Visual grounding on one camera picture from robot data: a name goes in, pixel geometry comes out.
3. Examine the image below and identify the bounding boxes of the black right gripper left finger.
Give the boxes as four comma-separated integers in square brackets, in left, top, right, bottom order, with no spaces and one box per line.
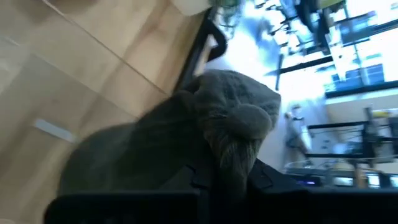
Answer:
[43,161,216,224]

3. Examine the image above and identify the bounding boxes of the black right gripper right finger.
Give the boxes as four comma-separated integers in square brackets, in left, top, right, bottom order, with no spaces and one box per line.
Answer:
[247,158,398,224]

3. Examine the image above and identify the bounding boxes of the dark green fabric cap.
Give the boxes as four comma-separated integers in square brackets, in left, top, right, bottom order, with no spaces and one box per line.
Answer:
[57,68,282,200]

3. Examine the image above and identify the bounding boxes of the black metal rack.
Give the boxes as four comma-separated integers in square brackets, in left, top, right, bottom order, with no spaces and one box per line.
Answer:
[306,107,398,161]

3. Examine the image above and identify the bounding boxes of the white tape strip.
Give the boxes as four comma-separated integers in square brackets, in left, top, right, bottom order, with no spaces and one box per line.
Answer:
[33,118,78,144]

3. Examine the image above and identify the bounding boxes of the computer monitor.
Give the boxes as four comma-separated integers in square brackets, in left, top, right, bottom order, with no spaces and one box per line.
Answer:
[337,11,379,46]

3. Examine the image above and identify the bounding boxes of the black metal table frame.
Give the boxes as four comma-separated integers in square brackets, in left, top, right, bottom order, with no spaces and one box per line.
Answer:
[173,7,228,93]

